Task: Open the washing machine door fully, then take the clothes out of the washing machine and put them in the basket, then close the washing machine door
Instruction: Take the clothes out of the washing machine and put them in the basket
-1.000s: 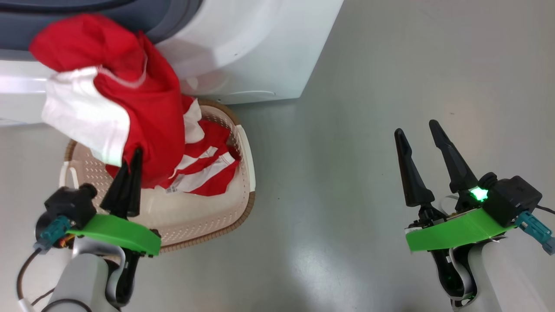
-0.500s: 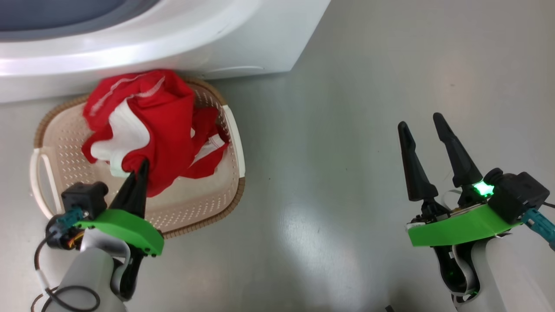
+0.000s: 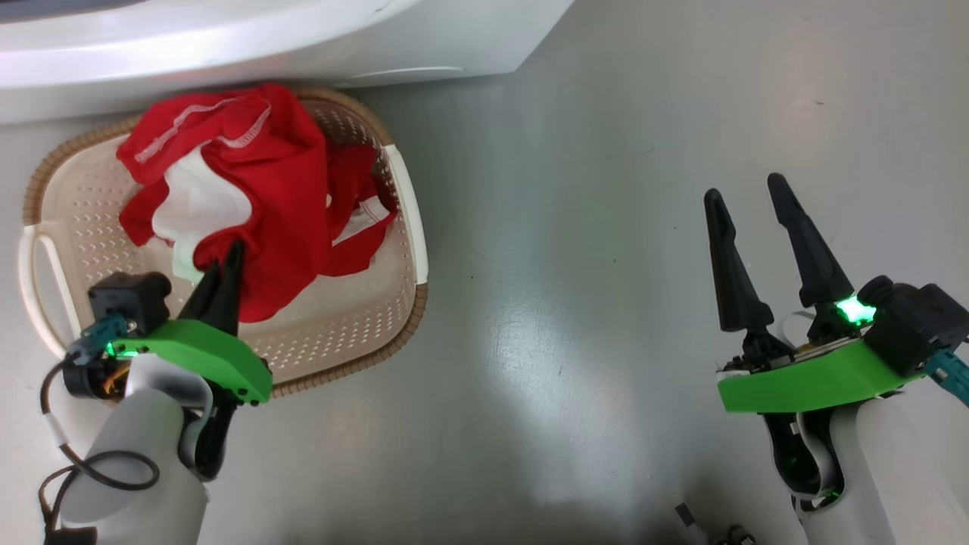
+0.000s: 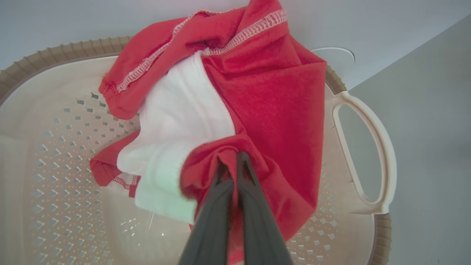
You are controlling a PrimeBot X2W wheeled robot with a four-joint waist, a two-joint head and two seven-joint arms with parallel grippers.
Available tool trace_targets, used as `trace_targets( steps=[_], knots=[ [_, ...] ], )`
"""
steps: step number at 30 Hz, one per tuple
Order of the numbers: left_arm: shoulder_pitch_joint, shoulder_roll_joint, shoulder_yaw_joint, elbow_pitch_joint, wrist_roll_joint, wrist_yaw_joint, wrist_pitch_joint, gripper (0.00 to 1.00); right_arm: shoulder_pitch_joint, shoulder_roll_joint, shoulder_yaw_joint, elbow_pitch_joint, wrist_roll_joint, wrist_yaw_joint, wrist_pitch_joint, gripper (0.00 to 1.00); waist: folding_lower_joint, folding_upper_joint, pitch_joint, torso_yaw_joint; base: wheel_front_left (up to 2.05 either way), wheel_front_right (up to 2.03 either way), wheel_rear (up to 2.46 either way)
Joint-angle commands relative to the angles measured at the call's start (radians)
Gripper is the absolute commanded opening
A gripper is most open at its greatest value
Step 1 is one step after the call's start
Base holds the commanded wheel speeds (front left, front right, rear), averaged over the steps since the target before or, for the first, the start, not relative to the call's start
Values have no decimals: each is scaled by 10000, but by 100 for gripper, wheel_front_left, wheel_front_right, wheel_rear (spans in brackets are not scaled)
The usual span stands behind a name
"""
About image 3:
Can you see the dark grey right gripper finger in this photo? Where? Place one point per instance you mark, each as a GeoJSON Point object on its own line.
{"type": "Point", "coordinates": [814, 257]}
{"type": "Point", "coordinates": [734, 280]}

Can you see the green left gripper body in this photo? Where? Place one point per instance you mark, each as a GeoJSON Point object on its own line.
{"type": "Point", "coordinates": [204, 356]}

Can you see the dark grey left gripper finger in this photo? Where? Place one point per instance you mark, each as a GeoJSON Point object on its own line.
{"type": "Point", "coordinates": [229, 295]}
{"type": "Point", "coordinates": [198, 299]}

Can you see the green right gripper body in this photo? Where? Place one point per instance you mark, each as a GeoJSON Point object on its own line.
{"type": "Point", "coordinates": [810, 382]}

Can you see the red and white garment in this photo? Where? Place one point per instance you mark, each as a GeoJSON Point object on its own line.
{"type": "Point", "coordinates": [288, 197]}

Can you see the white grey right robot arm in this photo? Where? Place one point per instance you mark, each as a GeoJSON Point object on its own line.
{"type": "Point", "coordinates": [893, 484]}

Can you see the cream perforated basket brown rim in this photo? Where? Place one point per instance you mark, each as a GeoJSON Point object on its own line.
{"type": "Point", "coordinates": [356, 318]}

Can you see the white front-load washing machine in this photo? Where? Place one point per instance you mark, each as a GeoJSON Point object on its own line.
{"type": "Point", "coordinates": [227, 53]}

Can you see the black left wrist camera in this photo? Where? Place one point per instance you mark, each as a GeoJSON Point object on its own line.
{"type": "Point", "coordinates": [132, 299]}

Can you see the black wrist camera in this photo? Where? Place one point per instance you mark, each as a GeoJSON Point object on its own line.
{"type": "Point", "coordinates": [916, 318]}
{"type": "Point", "coordinates": [132, 299]}

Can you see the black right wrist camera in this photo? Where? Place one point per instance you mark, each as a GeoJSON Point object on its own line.
{"type": "Point", "coordinates": [916, 318]}

